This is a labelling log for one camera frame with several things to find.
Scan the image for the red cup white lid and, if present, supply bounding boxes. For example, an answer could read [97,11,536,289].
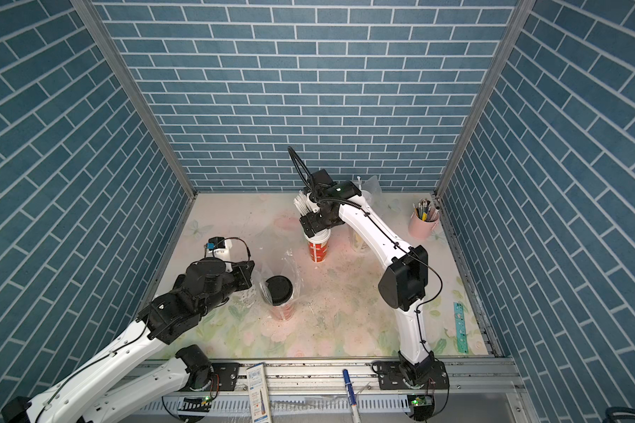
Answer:
[305,229,331,263]

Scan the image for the blue white marker pen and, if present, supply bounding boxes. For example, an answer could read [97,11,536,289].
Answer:
[342,368,362,423]

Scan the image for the pink pencil bucket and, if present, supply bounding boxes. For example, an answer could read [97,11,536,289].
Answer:
[409,213,439,240]

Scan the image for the red cup black lid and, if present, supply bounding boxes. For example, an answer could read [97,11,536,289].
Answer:
[266,275,295,321]

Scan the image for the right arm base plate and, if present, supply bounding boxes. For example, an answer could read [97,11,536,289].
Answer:
[370,357,450,391]

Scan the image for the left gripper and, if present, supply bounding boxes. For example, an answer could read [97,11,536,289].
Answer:
[196,259,259,317]

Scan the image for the white blue label card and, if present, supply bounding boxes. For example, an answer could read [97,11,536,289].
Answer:
[246,363,272,423]

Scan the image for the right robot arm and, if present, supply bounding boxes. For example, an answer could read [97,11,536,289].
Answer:
[288,146,441,387]

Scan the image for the clear plastic carrier bag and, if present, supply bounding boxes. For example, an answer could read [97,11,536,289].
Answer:
[361,176,382,213]

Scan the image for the beige cup white lid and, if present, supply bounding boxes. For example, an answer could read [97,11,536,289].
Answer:
[349,227,369,253]

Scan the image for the pencils in bucket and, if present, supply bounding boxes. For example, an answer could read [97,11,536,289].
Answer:
[414,198,439,222]

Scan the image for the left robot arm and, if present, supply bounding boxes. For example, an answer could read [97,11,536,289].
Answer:
[1,257,255,422]

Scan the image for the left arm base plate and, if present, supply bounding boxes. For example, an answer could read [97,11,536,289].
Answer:
[162,361,241,393]

